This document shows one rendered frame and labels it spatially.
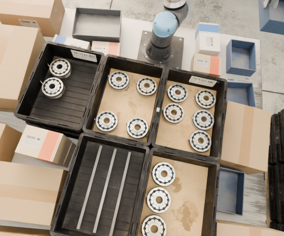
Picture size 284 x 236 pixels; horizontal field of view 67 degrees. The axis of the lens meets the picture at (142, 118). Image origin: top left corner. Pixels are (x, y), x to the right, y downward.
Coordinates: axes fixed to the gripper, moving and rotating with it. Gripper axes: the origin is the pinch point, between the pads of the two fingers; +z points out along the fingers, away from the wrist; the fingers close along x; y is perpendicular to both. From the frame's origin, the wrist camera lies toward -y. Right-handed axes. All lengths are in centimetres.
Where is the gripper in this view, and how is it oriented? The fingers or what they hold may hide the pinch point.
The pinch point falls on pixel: (266, 4)
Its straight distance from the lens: 120.2
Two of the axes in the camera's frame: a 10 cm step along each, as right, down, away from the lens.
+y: -1.7, 9.3, -3.3
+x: 9.8, 1.5, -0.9
